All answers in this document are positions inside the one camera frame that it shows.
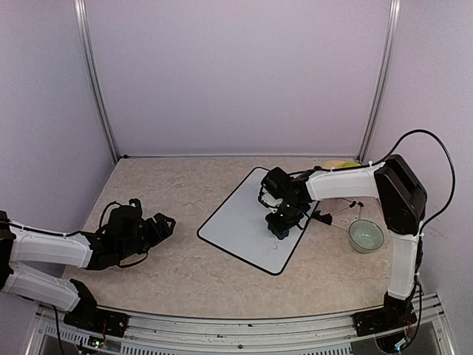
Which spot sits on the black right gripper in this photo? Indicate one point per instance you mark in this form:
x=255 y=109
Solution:
x=279 y=227

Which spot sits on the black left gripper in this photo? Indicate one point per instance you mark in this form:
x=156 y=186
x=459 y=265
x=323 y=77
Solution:
x=166 y=231

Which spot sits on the metal whiteboard stand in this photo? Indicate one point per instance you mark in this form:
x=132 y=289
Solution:
x=344 y=213

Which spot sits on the blue whiteboard eraser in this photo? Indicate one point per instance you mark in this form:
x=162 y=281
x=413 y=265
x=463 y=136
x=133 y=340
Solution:
x=282 y=235

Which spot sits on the white whiteboard with black frame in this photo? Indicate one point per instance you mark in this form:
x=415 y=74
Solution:
x=238 y=227

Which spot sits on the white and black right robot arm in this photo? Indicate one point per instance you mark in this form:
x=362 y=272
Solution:
x=379 y=208

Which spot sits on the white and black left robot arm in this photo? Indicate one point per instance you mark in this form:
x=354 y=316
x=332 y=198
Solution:
x=122 y=233

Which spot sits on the beige wooden plate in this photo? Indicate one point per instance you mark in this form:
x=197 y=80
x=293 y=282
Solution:
x=332 y=164

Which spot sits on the yellow-green plastic bowl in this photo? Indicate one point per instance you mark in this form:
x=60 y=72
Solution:
x=348 y=165

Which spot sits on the clear glass bowl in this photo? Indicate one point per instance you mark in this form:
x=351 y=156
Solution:
x=365 y=236

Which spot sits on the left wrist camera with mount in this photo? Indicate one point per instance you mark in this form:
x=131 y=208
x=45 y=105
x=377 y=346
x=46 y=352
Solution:
x=135 y=207

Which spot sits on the front aluminium rail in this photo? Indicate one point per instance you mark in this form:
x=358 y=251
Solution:
x=333 y=333

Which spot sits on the right aluminium frame post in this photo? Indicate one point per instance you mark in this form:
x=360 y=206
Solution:
x=383 y=74

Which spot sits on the aluminium frame post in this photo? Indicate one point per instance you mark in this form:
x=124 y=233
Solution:
x=92 y=72
x=383 y=74

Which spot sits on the left aluminium frame post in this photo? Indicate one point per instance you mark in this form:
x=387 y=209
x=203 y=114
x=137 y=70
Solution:
x=92 y=72

